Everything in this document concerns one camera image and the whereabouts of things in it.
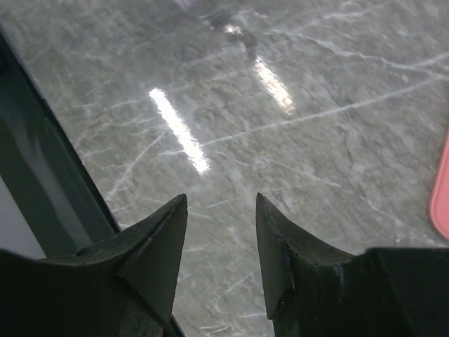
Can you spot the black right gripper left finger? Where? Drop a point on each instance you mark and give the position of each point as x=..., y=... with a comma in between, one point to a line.
x=122, y=286

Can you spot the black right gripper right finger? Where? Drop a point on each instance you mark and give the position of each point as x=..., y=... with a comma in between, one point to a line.
x=314, y=289

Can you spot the pink plastic tray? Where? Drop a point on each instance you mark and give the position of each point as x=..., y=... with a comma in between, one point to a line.
x=438, y=205

